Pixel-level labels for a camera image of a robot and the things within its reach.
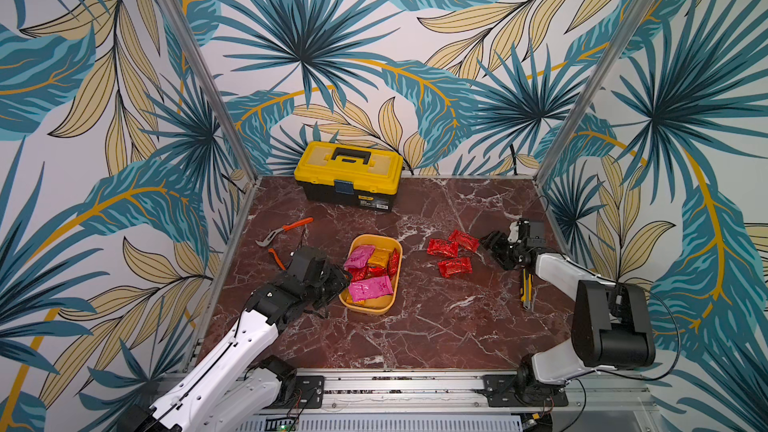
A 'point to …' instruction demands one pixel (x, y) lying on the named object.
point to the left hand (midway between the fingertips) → (348, 284)
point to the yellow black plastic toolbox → (349, 175)
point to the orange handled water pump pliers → (270, 234)
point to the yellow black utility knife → (526, 290)
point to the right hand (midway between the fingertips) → (487, 243)
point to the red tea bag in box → (393, 264)
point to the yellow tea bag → (379, 257)
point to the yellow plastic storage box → (381, 305)
